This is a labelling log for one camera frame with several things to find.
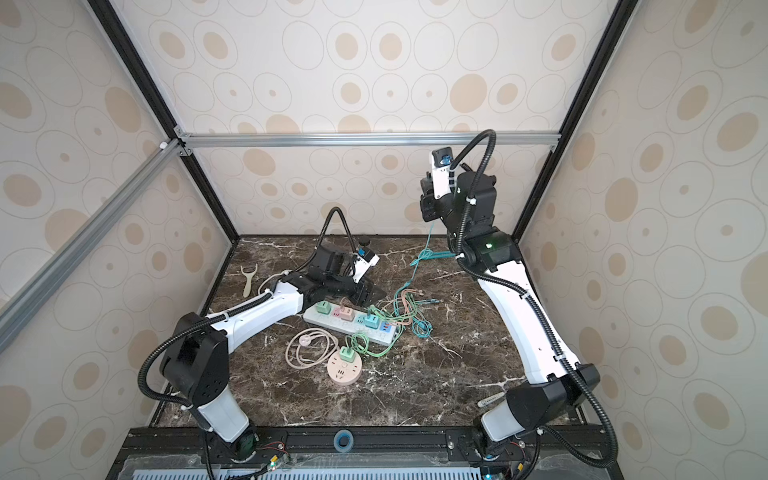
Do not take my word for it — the green charger plug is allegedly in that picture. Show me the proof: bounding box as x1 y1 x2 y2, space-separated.
315 300 334 315
338 346 357 363

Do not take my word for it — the pink charger plug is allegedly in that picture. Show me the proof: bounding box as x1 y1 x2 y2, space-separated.
336 307 356 322

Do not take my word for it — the teal charger plug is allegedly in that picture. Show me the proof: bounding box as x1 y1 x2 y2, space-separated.
363 314 381 330

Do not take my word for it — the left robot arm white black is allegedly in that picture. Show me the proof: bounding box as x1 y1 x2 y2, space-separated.
137 238 383 447

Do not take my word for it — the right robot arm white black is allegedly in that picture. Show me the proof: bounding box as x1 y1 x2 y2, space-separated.
420 129 619 469

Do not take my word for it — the white colourful power strip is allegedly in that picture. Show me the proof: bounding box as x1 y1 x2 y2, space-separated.
302 302 396 346

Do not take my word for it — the cream vegetable peeler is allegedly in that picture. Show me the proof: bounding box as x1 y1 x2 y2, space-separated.
240 265 259 298

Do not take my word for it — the pink round socket hub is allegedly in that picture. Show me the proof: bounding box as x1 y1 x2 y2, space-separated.
326 350 363 387

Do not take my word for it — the blue tape roll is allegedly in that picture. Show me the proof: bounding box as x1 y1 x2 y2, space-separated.
333 429 354 454

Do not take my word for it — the silver aluminium bar back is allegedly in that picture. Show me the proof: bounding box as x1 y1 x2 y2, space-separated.
173 131 562 151

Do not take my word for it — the silver aluminium bar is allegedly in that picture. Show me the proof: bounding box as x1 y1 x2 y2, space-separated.
1 139 182 350
173 131 562 151

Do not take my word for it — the silver aluminium bar left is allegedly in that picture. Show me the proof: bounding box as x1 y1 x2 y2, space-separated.
1 139 182 350

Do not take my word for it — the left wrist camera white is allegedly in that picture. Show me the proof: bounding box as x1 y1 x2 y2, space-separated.
352 246 379 283

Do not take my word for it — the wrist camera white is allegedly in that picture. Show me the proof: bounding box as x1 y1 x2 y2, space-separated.
431 146 454 200
352 246 379 283

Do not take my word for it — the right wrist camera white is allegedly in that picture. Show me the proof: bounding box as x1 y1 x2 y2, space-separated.
431 146 454 200

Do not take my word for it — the pink charger cable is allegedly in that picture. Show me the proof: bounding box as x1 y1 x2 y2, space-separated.
383 286 442 328

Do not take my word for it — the pink round hub cable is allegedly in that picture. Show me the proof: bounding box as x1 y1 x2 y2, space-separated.
284 327 340 370

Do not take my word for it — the teal charger cable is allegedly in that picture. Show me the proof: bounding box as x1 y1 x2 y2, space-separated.
383 224 457 340

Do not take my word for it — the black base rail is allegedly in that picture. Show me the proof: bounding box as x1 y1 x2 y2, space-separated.
107 426 623 479

